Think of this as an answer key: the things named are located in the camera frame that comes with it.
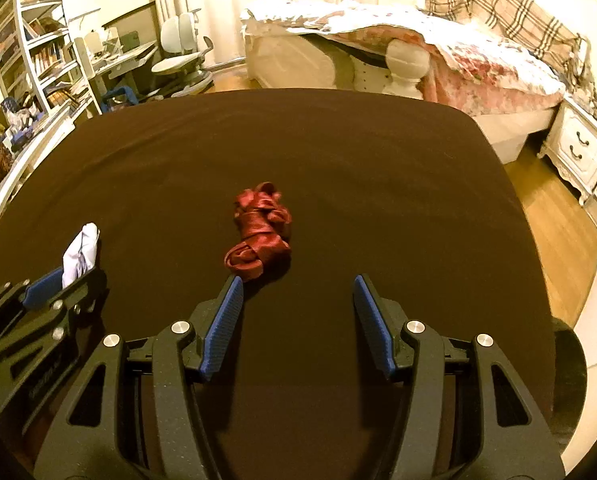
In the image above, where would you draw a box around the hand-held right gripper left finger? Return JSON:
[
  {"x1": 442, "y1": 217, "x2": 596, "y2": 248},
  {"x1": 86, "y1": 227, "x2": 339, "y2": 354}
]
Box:
[{"x1": 33, "y1": 275, "x2": 245, "y2": 480}]

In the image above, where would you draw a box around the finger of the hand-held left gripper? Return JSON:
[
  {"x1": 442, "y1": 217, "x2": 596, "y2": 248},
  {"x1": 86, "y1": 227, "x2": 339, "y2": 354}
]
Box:
[
  {"x1": 0, "y1": 266, "x2": 108, "y2": 361},
  {"x1": 0, "y1": 267, "x2": 65, "y2": 348}
]

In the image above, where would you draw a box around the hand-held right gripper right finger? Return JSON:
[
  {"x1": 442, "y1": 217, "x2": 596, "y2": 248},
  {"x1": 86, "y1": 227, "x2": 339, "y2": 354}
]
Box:
[{"x1": 353, "y1": 273, "x2": 565, "y2": 480}]

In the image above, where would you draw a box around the white wrapper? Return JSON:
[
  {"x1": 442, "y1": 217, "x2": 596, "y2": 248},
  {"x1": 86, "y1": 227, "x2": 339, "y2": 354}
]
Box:
[{"x1": 62, "y1": 222, "x2": 100, "y2": 289}]

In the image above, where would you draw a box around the dark red satin ribbon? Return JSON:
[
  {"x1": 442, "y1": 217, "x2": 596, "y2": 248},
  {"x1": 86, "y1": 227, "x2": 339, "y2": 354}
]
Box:
[{"x1": 223, "y1": 181, "x2": 293, "y2": 282}]

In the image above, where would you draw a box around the round bin with black liner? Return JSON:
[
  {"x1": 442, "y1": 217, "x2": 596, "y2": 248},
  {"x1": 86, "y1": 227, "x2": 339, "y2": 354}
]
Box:
[{"x1": 549, "y1": 315, "x2": 588, "y2": 442}]

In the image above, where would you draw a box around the low white shelf with clutter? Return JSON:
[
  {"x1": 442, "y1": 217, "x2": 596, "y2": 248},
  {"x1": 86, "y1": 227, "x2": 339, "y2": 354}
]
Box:
[{"x1": 0, "y1": 94, "x2": 75, "y2": 243}]

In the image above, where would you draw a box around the white desk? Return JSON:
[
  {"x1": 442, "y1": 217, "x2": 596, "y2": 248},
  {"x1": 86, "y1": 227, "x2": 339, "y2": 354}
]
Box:
[{"x1": 73, "y1": 30, "x2": 160, "y2": 98}]

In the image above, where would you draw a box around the white bookshelf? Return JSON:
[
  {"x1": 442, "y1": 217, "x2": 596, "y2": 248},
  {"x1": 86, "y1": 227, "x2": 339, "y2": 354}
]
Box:
[{"x1": 0, "y1": 0, "x2": 102, "y2": 117}]

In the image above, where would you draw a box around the white office chair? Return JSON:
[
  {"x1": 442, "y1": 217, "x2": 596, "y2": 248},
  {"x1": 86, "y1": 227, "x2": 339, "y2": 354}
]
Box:
[{"x1": 151, "y1": 10, "x2": 215, "y2": 97}]

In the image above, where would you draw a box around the bed with floral duvet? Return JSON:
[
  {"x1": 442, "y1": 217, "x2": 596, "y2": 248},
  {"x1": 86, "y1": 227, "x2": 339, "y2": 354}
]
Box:
[{"x1": 242, "y1": 5, "x2": 569, "y2": 163}]

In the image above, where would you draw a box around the white nightstand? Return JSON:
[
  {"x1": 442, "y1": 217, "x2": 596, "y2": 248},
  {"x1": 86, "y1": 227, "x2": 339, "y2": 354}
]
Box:
[{"x1": 537, "y1": 97, "x2": 597, "y2": 204}]

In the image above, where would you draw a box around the floral quilt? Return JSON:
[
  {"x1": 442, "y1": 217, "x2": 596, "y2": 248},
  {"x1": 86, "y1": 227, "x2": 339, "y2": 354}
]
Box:
[{"x1": 241, "y1": 0, "x2": 567, "y2": 112}]

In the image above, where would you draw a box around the pile of clothes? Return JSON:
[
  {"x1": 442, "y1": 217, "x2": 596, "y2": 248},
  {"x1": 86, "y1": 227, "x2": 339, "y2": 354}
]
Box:
[{"x1": 569, "y1": 35, "x2": 597, "y2": 128}]

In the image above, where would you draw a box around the beige plaid blanket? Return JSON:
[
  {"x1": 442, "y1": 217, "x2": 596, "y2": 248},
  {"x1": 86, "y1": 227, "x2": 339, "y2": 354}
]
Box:
[{"x1": 423, "y1": 0, "x2": 587, "y2": 73}]

